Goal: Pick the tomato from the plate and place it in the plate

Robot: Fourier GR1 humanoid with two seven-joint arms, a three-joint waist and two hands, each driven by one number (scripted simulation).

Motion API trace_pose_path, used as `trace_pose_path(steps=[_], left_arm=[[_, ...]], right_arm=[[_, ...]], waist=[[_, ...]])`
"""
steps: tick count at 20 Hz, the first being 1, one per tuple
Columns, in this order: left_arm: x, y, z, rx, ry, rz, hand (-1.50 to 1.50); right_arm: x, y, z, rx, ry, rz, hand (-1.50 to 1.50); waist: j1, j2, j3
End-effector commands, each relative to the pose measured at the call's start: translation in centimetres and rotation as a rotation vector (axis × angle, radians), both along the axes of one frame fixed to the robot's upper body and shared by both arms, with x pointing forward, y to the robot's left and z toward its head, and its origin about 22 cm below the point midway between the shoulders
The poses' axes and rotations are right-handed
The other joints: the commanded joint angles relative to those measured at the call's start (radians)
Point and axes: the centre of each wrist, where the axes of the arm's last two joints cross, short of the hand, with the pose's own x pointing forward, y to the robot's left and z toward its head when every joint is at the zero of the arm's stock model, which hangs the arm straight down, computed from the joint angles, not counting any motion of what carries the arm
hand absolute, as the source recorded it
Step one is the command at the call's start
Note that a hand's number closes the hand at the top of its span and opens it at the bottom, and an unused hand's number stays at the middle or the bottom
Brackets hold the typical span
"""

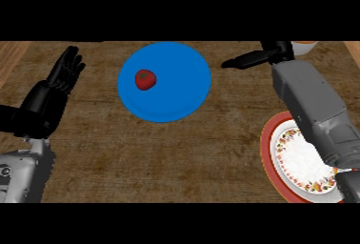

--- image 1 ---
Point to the blue plate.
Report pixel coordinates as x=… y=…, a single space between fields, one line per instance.
x=176 y=92

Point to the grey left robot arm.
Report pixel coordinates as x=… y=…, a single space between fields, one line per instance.
x=21 y=171

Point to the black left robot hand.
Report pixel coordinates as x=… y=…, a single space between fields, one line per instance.
x=44 y=101

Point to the brown placemat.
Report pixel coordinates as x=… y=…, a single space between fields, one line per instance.
x=164 y=152

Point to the white floral red-rimmed plate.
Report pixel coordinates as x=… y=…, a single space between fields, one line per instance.
x=292 y=165

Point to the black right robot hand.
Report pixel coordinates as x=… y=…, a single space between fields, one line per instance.
x=263 y=57

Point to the white cup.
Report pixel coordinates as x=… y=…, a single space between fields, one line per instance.
x=304 y=47

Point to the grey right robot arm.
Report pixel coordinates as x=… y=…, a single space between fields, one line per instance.
x=319 y=117

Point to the red tomato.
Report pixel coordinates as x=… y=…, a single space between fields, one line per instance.
x=145 y=79

